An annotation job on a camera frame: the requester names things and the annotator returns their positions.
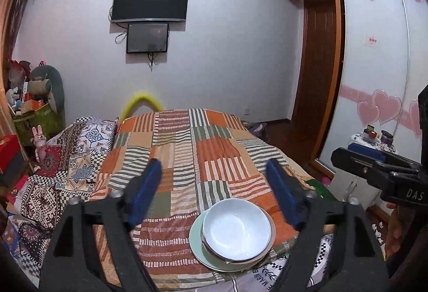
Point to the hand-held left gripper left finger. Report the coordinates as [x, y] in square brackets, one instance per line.
[147, 191]

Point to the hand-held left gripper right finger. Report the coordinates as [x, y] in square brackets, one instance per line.
[282, 191]

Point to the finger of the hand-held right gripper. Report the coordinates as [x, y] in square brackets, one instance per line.
[354, 161]
[367, 149]

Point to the pink bowl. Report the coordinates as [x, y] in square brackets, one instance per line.
[273, 235]

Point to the white bowl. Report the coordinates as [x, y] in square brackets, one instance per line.
[237, 231]

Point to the green plate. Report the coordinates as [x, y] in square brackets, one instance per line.
[197, 245]

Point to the person's right hand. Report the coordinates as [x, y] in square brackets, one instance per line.
[396, 231]

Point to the dark jar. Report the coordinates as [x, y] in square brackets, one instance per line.
[387, 138]

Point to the green cloth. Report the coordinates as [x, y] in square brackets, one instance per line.
[317, 190]

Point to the striped patchwork blanket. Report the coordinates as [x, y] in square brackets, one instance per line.
[187, 151]

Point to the purple slipper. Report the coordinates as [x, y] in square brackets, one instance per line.
[255, 131]

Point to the white heart-sticker sliding door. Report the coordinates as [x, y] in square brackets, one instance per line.
[371, 78]
[416, 44]

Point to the patterned quilt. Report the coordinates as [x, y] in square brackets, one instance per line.
[73, 158]

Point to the white printed bedsheet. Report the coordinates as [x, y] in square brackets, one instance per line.
[257, 278]

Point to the brown wooden door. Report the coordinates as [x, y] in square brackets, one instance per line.
[317, 61]

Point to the red label sticker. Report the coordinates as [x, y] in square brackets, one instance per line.
[371, 41]

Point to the pink rabbit figure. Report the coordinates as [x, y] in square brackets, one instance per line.
[39, 143]

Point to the green bag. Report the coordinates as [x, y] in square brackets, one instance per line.
[41, 121]

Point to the dark storage box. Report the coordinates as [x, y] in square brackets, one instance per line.
[11, 170]

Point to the grey plush toy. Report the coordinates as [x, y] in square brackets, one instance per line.
[50, 84]

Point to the red box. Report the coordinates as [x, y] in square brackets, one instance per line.
[8, 151]

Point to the small black monitor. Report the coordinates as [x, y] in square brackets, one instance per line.
[147, 37]

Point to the orange curtain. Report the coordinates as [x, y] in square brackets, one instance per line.
[6, 61]

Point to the black wall television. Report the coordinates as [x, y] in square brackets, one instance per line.
[150, 1]

